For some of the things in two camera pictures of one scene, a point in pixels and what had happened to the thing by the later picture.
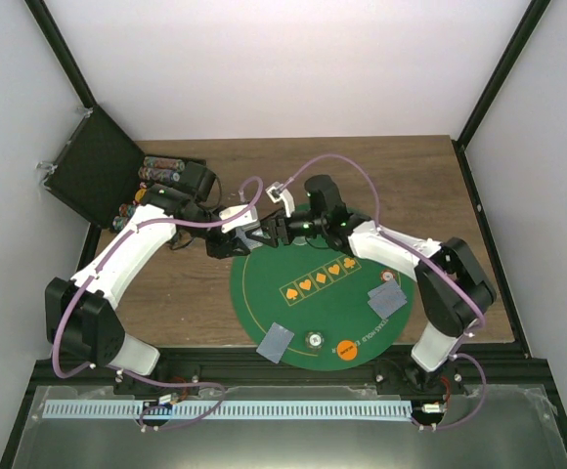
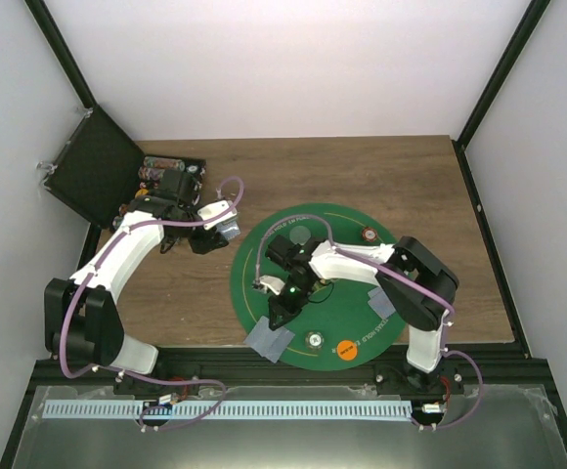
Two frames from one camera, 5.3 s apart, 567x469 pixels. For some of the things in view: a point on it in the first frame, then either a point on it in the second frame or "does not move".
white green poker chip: (314, 340) does not move
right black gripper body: (318, 223) to (295, 301)
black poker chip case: (103, 173) does not move
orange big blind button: (347, 350) does not move
